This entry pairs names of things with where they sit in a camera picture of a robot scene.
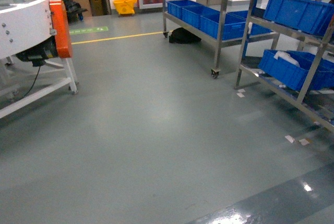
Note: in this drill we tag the long blue bin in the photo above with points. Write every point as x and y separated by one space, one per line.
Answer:
309 16

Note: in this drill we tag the blue bin with white bag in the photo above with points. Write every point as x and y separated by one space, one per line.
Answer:
294 76

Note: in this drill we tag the steel wheeled shelf cart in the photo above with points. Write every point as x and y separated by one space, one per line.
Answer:
175 12

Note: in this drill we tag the yellow mop bucket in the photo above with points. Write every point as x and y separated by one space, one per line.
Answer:
125 7

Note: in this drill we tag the steel flow rack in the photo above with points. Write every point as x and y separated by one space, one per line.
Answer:
256 16

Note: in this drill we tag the orange machine panel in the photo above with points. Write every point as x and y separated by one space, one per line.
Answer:
60 24

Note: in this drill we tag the white round machine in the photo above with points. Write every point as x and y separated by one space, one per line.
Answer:
30 65

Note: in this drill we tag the black bag on floor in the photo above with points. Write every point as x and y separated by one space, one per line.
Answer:
183 36

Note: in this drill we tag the white plastic bag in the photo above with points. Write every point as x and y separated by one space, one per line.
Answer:
287 57

